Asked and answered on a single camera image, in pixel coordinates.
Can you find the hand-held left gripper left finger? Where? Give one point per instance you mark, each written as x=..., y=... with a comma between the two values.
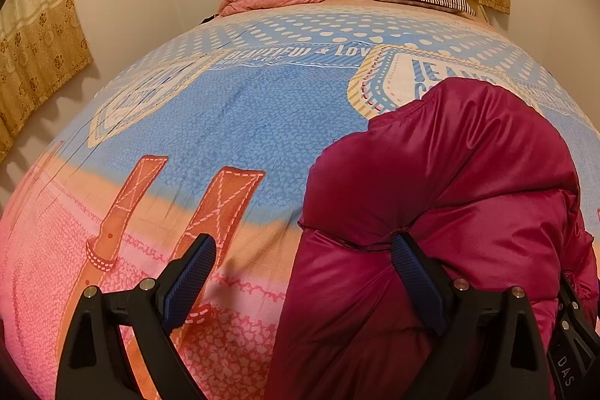
x=190, y=276

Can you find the magenta down jacket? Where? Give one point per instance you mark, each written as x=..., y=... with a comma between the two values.
x=450, y=175

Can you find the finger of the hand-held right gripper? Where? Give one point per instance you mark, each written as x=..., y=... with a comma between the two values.
x=574, y=315

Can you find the beige patterned side curtain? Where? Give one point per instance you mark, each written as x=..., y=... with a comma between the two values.
x=37, y=34

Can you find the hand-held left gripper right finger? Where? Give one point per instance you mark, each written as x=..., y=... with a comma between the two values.
x=415, y=276

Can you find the printed blue pink bedspread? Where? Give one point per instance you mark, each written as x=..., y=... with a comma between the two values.
x=197, y=119

